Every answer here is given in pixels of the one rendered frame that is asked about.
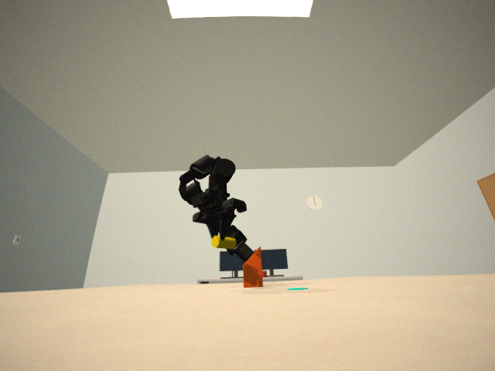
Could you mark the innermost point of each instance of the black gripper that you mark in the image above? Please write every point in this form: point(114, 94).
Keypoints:
point(224, 213)

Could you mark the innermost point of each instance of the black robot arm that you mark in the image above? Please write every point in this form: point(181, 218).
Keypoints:
point(220, 170)

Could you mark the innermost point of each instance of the yellow cylinder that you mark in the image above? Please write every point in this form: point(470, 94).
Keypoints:
point(227, 243)

